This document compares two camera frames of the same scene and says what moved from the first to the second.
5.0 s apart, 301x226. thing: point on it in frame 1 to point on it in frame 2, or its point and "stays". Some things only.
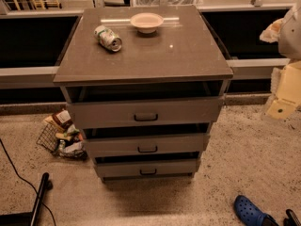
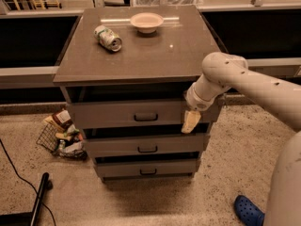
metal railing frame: (20, 76) stays
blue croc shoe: (252, 214) stays
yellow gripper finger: (289, 93) to (199, 99)
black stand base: (29, 218) stays
